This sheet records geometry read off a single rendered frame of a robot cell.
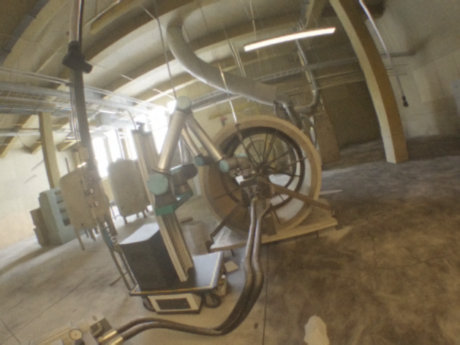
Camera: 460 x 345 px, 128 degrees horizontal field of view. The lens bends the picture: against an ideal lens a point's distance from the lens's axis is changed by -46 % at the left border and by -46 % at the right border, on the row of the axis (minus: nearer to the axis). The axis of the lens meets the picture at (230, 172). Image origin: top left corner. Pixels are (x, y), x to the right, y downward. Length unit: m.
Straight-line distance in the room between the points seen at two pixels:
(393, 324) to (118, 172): 7.57
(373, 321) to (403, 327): 0.24
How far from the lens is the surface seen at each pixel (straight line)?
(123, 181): 7.46
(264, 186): 1.88
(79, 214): 5.85
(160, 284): 2.05
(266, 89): 6.79
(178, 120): 1.49
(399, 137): 6.24
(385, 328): 1.66
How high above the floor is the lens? 1.33
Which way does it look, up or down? 5 degrees down
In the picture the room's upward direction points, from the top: 16 degrees counter-clockwise
